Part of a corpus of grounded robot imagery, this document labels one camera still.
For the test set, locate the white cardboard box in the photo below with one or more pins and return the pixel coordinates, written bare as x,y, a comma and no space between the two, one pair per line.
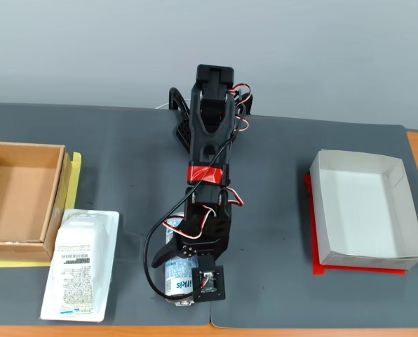
356,210

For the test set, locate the red tape band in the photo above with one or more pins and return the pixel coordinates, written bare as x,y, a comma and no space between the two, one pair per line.
205,175

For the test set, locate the white blue drink can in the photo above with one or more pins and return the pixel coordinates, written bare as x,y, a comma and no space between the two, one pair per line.
177,277

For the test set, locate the yellow paper sheet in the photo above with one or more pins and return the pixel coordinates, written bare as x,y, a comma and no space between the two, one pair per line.
76,168

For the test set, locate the brown cardboard box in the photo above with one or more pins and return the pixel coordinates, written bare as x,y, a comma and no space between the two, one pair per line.
19,196

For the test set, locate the red paper sheet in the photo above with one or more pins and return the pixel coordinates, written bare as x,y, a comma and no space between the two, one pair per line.
319,270

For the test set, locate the white blister package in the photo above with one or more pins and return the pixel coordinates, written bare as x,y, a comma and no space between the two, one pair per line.
79,267

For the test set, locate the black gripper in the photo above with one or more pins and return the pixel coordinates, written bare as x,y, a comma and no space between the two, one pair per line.
187,250

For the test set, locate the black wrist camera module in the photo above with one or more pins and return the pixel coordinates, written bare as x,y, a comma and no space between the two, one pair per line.
217,291

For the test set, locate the grey table mat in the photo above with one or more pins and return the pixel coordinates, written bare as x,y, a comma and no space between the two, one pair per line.
125,175
265,175

